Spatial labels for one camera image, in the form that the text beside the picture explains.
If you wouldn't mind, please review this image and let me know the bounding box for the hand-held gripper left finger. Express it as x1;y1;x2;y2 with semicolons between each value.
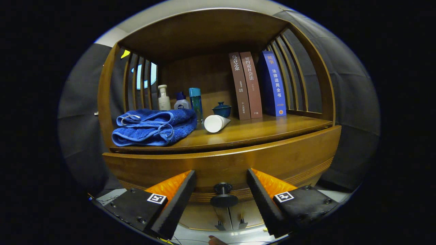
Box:
102;170;197;240

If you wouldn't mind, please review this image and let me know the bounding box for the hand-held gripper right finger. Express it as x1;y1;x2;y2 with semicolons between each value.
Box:
247;168;340;239

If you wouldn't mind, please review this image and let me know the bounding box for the black drawer knob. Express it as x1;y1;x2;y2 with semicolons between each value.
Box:
210;183;239;208

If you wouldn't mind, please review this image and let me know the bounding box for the wooden drawer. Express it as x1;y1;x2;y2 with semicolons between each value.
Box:
102;125;342;205

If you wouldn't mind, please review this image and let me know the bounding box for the white green cleanser tube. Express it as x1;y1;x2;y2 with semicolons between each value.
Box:
204;115;231;133

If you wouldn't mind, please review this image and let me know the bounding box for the wooden cabinet door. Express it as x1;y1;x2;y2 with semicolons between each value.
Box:
230;201;268;230
179;203;233;232

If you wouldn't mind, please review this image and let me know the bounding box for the wooden countertop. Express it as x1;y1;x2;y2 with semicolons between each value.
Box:
110;114;333;153

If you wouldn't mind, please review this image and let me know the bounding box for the wooden cabinet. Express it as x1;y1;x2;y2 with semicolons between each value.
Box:
97;9;342;232

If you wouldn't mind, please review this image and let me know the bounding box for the blue towel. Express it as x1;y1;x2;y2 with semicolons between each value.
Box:
112;108;198;147

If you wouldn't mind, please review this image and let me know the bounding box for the white bottle with blue cap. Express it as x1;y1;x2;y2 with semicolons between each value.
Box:
174;92;191;110

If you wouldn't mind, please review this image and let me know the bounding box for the clear teal bottle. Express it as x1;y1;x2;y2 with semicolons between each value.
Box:
189;88;204;125

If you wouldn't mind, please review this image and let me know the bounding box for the blue lidded teacup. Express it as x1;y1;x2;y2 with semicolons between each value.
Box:
212;102;232;118

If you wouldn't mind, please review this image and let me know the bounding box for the white pump bottle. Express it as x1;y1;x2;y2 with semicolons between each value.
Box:
158;85;171;111

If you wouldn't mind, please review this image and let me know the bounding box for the blue book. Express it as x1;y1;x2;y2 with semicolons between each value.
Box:
258;51;287;117

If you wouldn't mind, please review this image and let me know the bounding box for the reddish brown book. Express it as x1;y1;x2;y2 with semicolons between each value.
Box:
239;51;263;119

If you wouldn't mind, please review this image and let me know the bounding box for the dark brown book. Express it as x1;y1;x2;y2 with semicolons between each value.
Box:
229;52;251;120

